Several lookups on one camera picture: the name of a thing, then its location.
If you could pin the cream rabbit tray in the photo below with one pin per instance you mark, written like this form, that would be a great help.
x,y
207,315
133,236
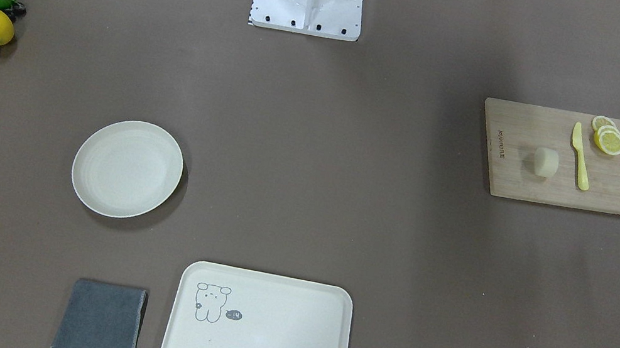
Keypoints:
x,y
219,306

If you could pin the front lemon slice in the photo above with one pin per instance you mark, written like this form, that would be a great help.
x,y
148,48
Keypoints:
x,y
607,139

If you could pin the wooden cutting board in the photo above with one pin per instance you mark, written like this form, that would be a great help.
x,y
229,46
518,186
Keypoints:
x,y
514,131

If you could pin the white steamed bun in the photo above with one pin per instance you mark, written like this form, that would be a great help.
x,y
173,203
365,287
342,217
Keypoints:
x,y
546,162

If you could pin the yellow plastic knife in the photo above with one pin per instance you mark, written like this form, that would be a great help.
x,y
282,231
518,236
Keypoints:
x,y
576,140

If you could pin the lemon slice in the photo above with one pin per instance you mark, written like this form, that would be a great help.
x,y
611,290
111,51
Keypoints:
x,y
599,122
607,139

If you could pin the dark cherries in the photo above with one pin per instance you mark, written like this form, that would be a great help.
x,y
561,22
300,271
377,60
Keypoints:
x,y
16,10

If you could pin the back lemon slice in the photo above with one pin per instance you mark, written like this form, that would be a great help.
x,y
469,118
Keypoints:
x,y
599,122

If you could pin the round cream plate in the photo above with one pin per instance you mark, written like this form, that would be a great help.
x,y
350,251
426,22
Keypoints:
x,y
127,169

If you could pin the grey folded cloth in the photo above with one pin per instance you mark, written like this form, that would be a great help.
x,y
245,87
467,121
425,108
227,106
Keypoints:
x,y
101,315

